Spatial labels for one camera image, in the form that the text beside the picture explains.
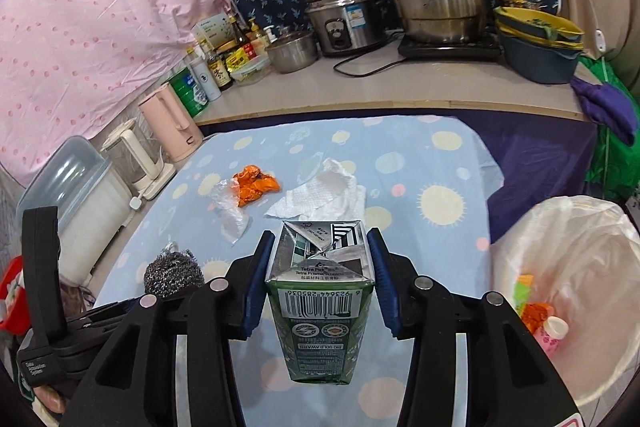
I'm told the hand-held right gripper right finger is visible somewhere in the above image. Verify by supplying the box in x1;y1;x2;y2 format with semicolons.
367;227;583;427

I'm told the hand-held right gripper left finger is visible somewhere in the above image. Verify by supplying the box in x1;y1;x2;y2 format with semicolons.
62;229;277;427

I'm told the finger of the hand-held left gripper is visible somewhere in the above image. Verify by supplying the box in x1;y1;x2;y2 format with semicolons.
21;206;67;348
65;298;147;344

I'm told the green drink carton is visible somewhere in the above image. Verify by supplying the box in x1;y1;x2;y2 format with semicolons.
264;218;376;385

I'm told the orange plastic bag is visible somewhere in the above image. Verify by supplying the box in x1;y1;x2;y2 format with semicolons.
520;302;552;333

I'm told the pink paper cup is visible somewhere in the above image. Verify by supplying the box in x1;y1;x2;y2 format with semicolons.
532;316;568;358

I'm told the white lined trash bin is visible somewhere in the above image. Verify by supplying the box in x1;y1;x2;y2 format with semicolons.
492;196;640;427

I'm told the person's left hand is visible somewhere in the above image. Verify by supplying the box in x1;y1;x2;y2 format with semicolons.
32;387;67;414

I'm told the red plastic bag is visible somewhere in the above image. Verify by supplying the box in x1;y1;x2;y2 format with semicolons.
0;257;28;333

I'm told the translucent storage container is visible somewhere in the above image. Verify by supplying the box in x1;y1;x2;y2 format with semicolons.
22;136;133;285

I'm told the clear plastic wrapper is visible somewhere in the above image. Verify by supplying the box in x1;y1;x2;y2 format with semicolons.
207;179;251;248

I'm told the steel wool scrubber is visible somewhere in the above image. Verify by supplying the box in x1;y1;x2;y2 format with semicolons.
144;249;206;295

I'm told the small orange wrapper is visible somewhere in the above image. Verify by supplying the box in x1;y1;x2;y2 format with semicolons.
232;165;281;206

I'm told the white paper towel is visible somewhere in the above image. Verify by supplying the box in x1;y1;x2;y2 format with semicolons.
265;158;367;220

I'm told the blue polka dot tablecloth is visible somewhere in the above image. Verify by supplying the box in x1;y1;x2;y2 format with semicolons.
92;116;505;427

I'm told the white glass kettle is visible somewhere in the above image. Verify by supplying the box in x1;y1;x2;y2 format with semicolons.
101;118;176;201

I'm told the pink electric kettle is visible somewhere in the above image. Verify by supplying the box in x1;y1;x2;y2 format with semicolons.
138;84;203;162

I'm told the green canister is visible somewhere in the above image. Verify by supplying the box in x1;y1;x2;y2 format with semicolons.
167;68;208;118

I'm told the clear plastic food container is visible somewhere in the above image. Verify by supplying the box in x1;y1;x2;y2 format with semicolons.
231;56;272;86

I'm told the dark soy sauce bottle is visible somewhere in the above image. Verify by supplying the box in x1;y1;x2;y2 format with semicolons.
206;51;233;90

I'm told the yellow seasoning packet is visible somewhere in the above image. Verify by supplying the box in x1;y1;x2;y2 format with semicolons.
226;47;258;72

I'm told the stainless steel bowl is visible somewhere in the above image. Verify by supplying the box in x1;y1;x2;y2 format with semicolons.
265;31;319;74

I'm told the black induction cooker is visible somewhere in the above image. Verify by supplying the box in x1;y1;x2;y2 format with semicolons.
397;34;503;60

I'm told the tall dark glass bottle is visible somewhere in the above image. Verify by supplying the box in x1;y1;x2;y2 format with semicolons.
229;14;248;45

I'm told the white packaging box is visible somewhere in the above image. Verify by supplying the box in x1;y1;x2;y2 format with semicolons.
195;13;240;52

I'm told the green plastic bag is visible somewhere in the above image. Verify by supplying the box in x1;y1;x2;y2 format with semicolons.
580;57;640;202

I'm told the silver rice cooker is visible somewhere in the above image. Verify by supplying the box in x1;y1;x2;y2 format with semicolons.
305;0;388;56

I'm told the dark blue basin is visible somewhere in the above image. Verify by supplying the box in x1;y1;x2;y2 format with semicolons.
497;32;583;84

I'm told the purple folded cloth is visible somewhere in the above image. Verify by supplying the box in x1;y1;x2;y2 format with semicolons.
570;77;638;146

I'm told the stack of yellow basins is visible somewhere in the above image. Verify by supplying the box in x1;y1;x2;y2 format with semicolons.
494;7;585;48

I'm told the black power cable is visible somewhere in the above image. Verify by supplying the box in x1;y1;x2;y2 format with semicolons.
333;37;406;78

